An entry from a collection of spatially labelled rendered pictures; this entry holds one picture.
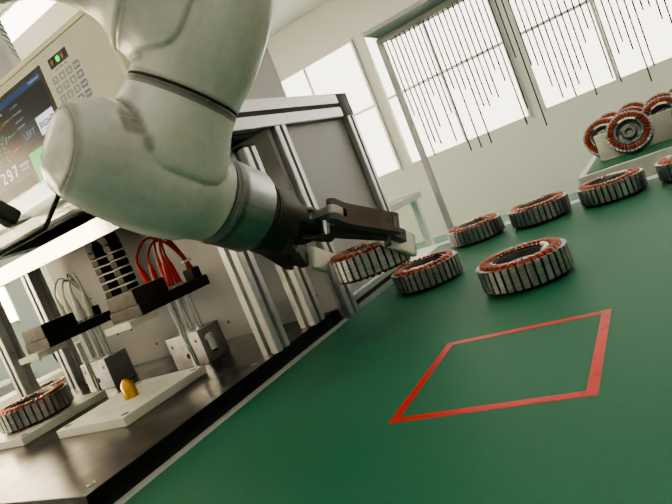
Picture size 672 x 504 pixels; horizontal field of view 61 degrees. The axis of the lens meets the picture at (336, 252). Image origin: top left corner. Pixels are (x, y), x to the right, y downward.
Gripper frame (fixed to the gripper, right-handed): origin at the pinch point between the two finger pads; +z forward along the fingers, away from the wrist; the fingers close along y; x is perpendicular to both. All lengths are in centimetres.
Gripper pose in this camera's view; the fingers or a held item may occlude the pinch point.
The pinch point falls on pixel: (368, 253)
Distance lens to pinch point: 75.8
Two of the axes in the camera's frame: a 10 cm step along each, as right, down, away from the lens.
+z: 6.5, 2.2, 7.3
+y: -7.6, 2.5, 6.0
